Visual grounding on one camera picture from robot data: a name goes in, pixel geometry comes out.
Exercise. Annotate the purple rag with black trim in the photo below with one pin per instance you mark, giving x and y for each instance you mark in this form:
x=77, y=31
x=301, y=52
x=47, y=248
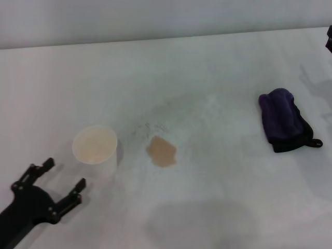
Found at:
x=281, y=116

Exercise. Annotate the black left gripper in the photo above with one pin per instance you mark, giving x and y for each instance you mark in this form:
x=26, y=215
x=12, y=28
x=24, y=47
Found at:
x=28, y=205

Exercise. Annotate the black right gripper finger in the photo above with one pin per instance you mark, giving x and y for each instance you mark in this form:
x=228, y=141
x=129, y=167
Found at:
x=329, y=39

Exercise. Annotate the brown water stain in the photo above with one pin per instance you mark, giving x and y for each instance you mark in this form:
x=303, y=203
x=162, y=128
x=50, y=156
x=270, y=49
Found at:
x=161, y=151

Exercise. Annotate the white paper cup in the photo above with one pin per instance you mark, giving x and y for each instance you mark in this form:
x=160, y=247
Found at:
x=94, y=145

